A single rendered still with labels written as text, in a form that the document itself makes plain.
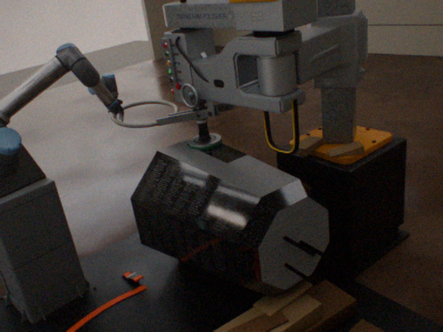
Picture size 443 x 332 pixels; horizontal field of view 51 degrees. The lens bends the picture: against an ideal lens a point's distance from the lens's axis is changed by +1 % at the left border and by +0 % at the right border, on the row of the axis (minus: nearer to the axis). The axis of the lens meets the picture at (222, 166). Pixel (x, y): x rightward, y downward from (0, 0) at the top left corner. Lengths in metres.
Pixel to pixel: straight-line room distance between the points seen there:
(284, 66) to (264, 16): 0.26
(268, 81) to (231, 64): 0.25
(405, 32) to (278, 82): 6.52
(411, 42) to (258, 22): 6.61
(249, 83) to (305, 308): 1.23
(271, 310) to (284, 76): 1.21
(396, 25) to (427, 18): 0.54
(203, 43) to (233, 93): 0.42
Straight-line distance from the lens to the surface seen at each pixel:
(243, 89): 2.48
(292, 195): 2.33
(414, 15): 8.61
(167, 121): 3.16
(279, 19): 2.15
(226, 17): 2.40
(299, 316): 2.54
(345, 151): 2.84
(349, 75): 2.83
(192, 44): 2.72
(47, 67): 2.86
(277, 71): 2.29
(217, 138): 2.97
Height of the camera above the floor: 1.95
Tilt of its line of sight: 24 degrees down
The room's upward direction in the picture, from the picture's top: 8 degrees counter-clockwise
